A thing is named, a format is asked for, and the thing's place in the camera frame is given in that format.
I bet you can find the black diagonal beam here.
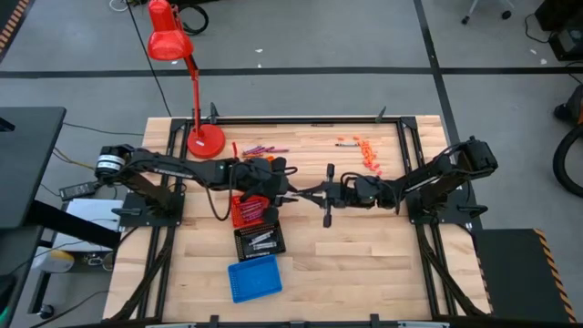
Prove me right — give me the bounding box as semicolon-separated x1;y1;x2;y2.
26;200;122;251

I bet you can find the black power adapter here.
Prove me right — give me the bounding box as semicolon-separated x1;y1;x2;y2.
57;180;100;202

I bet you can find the black box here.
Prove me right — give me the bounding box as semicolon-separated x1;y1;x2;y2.
547;25;583;63

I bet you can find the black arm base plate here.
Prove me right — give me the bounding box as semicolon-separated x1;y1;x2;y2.
404;187;489;226
111;190;184;229

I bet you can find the black case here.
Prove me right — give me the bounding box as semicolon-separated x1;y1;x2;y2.
533;0;583;33

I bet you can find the orange black vacuum cleaner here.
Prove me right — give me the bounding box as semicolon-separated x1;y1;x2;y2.
553;84;583;127

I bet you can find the black aluminium table frame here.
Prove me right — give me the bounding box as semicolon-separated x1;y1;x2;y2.
107;116;491;328

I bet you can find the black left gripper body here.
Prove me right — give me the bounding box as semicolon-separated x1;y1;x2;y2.
236;157;291;224

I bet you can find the black plastic basket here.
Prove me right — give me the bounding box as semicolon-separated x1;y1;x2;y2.
233;221;287;262

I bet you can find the red plastic basket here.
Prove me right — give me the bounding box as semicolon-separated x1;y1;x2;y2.
230;194;271;229

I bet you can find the black vacuum hose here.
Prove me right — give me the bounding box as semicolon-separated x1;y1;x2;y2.
551;125;583;200

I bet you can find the blue plastic basket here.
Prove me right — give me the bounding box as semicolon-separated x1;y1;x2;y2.
227;253;283;304

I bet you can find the black hazard-striped platform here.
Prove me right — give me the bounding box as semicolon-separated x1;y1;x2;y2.
471;227;578;325

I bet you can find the red desk lamp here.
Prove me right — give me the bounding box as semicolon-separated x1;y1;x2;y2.
146;0;227;160

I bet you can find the office chair base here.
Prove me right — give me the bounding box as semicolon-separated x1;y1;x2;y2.
460;0;515;26

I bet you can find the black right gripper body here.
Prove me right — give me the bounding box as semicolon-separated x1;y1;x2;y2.
322;163;373;229

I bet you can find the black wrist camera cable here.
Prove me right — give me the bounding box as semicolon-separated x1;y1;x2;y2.
340;170;366;189
206;181;234;223

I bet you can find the black side desk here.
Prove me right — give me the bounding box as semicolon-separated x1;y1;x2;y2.
0;107;67;230

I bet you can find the yellow white container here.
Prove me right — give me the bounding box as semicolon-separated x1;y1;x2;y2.
33;249;77;274

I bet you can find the black floor cable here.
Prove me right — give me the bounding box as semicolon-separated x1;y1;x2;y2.
62;120;146;137

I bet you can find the coiled black cable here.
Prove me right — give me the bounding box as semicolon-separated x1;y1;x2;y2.
178;2;211;36

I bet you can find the black lamp cable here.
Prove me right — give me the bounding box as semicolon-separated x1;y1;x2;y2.
125;0;173;118

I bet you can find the white box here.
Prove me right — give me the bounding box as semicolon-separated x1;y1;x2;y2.
65;198;126;253

